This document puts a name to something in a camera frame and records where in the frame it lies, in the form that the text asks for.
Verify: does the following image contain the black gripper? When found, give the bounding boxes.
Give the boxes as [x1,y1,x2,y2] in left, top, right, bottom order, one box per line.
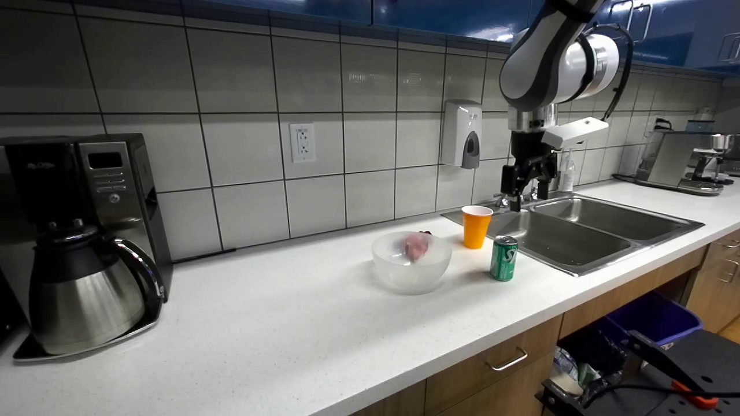
[499,127,562,212]

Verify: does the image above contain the green soda can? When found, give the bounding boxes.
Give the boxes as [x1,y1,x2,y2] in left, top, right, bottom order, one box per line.
[488,233,521,284]

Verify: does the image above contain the translucent plastic bowl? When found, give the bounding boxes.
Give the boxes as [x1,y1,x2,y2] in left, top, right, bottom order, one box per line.
[370,228,455,295]

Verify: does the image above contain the orange plastic cup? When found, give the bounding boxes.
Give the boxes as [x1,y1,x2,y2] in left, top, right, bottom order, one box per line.
[459,204,495,253]

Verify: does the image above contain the stainless steel sink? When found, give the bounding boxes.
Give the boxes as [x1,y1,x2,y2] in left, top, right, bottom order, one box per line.
[484,191,706,278]

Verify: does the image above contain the white soap dispenser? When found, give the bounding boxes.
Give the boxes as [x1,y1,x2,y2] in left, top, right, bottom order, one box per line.
[440,101,485,172]

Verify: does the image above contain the silver espresso machine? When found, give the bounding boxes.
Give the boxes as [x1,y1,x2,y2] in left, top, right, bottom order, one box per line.
[630,115,740,198]

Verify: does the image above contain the blue plastic bin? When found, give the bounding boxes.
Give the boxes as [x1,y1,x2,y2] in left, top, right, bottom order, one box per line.
[604,292,706,350]

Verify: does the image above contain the wooden cabinet drawer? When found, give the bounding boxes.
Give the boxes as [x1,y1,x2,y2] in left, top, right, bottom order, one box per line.
[422,317,564,416]

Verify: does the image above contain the black coffee maker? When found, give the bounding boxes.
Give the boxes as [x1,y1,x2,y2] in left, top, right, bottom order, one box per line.
[0,133,175,366]

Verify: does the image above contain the steel coffee carafe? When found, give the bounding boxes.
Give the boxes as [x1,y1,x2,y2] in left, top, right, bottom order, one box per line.
[28,222,169,358]

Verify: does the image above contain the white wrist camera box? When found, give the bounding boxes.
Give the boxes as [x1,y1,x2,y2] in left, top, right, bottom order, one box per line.
[540,115,611,153]

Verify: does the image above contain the metal drawer handle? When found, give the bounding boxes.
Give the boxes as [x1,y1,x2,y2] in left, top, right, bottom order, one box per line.
[488,347,532,377]

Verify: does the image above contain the white wall outlet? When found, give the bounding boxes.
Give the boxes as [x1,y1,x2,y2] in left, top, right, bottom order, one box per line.
[288,122,319,166]

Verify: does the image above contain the red handled tool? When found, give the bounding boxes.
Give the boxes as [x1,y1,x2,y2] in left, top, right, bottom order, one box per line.
[638,358,723,411]

